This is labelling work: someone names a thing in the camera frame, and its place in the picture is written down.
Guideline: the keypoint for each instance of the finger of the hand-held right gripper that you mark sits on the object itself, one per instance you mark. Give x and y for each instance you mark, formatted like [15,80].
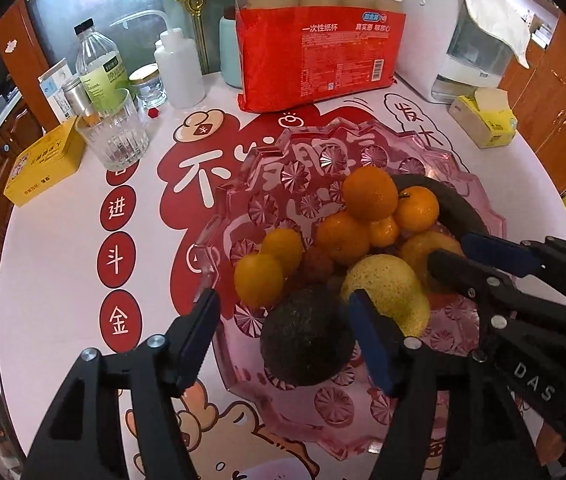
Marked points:
[468,275]
[498,252]

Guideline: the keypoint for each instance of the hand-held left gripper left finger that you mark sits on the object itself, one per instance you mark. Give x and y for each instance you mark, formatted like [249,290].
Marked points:
[198,340]

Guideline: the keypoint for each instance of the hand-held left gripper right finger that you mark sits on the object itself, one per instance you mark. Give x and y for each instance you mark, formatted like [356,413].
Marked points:
[373,340]

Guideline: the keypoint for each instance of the red yellow apple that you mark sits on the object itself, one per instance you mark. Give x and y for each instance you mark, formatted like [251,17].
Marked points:
[420,252]

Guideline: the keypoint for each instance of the dark overripe banana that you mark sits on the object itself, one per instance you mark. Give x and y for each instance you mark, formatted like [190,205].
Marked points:
[463,210]

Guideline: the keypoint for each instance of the yellow speckled pear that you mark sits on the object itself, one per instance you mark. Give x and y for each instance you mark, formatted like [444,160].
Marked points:
[388,285]

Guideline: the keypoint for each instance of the dark avocado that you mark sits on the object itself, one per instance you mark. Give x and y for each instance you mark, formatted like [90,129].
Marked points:
[308,340]

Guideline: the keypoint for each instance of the orange mandarin with stem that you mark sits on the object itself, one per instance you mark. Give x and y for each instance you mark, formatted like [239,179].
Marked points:
[417,210]

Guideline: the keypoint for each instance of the smooth yellow-orange citrus fruit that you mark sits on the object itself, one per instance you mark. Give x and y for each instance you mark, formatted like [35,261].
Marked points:
[258,280]
[281,247]

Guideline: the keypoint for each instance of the small orange mandarin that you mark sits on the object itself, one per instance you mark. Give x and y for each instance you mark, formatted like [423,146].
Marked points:
[385,232]

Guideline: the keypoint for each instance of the dried red fruit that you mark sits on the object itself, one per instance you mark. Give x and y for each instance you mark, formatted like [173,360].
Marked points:
[318,264]

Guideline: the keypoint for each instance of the large orange mandarin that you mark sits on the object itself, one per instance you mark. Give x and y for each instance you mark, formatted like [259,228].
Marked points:
[369,192]

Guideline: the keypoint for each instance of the pink glass fruit bowl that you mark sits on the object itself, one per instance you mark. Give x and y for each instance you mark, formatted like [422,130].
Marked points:
[263,200]

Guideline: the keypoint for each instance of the yellow tissue box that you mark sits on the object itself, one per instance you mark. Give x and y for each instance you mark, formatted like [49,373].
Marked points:
[483,120]

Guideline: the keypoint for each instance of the wooden cabinet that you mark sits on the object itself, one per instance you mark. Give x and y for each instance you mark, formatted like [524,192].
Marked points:
[558,110]

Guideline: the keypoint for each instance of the clear drinking glass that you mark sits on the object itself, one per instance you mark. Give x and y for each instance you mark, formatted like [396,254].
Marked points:
[113,135]

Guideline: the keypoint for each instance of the white countertop appliance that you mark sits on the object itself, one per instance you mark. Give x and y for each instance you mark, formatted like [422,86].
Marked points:
[428,35]

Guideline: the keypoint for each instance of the small red bottle cap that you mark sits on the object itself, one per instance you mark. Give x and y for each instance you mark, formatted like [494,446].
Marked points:
[154,113]

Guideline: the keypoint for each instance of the yellow tin box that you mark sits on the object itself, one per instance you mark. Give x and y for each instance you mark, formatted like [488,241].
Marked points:
[43,165]

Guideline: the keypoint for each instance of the white cloth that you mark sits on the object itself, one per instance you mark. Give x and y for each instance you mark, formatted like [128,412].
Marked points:
[493,10]

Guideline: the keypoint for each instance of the small glass jar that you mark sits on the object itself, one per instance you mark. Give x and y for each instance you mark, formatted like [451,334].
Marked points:
[148,87]

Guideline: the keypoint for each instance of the white plastic squeeze bottle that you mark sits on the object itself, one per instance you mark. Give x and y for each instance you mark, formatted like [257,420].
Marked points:
[180,72]

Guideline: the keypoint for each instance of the red pack of paper cups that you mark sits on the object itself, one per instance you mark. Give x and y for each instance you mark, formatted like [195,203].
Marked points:
[313,55]

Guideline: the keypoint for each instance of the metal can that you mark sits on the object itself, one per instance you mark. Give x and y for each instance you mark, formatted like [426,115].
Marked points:
[78,97]

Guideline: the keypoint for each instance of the pale green container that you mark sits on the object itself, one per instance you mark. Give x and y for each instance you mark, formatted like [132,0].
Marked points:
[230,55]

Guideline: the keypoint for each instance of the white and blue carton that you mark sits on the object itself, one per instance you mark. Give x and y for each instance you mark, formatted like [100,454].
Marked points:
[55,90]

